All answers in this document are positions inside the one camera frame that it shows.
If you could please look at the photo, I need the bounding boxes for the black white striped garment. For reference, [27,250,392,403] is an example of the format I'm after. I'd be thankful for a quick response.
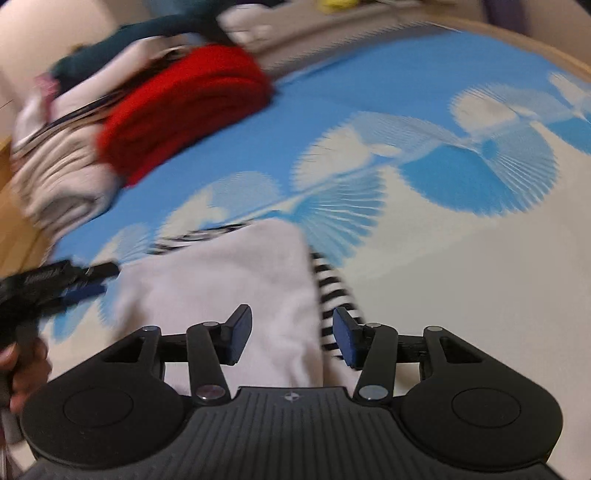
[114,219,363,393]

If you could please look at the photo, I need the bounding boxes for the person's left hand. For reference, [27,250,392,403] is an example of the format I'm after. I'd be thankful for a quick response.
[1,337,52,414]

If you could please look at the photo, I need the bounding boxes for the wooden headboard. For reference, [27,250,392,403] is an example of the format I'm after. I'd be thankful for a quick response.
[0,138,51,278]

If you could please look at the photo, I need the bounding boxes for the white folded quilt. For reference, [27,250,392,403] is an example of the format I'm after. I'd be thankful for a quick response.
[10,72,150,240]

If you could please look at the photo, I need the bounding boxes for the blue white patterned bedsheet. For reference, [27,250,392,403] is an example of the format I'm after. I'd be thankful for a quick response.
[44,31,590,479]

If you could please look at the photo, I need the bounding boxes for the red folded blanket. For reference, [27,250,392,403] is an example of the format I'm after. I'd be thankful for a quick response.
[97,44,273,185]

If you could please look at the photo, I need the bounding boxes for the teal shark plush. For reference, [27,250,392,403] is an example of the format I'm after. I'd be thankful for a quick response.
[48,0,242,89]

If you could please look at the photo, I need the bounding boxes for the yellow plush toys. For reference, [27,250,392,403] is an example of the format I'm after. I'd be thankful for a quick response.
[317,0,362,14]

